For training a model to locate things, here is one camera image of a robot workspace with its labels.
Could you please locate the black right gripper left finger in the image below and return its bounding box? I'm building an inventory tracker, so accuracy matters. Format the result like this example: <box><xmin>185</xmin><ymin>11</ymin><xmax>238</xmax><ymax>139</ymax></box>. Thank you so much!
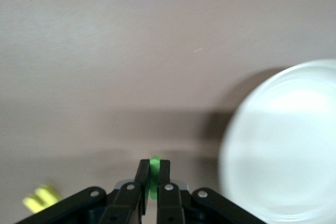
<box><xmin>15</xmin><ymin>159</ymin><xmax>150</xmax><ymax>224</ymax></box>

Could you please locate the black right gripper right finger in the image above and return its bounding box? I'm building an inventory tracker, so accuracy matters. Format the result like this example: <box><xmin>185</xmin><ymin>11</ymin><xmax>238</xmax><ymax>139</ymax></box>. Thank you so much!
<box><xmin>156</xmin><ymin>159</ymin><xmax>266</xmax><ymax>224</ymax></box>

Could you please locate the green letter l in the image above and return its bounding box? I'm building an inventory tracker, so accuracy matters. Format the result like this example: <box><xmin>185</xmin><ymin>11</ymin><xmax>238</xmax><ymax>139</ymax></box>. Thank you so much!
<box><xmin>148</xmin><ymin>155</ymin><xmax>161</xmax><ymax>200</ymax></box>

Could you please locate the yellow letter u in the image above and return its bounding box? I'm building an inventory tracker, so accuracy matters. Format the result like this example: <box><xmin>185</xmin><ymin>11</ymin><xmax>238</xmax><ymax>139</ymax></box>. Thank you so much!
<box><xmin>22</xmin><ymin>184</ymin><xmax>62</xmax><ymax>214</ymax></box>

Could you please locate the beige brown plate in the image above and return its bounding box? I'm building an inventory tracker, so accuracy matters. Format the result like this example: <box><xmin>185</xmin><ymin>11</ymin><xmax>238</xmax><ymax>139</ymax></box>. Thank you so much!
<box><xmin>217</xmin><ymin>59</ymin><xmax>336</xmax><ymax>224</ymax></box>

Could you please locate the brown table mat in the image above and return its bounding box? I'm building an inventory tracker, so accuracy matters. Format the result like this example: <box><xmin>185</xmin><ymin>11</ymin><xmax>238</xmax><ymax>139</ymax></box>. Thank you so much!
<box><xmin>0</xmin><ymin>0</ymin><xmax>336</xmax><ymax>224</ymax></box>

